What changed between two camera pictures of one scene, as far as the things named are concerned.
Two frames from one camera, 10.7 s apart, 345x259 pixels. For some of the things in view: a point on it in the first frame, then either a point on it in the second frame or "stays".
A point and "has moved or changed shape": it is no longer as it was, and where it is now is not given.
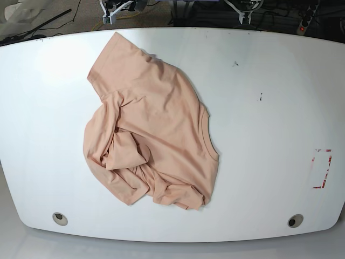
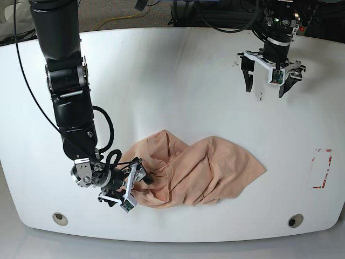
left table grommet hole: (60, 218) stays
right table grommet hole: (295, 220) stays
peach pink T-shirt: (151, 133) has moved or changed shape
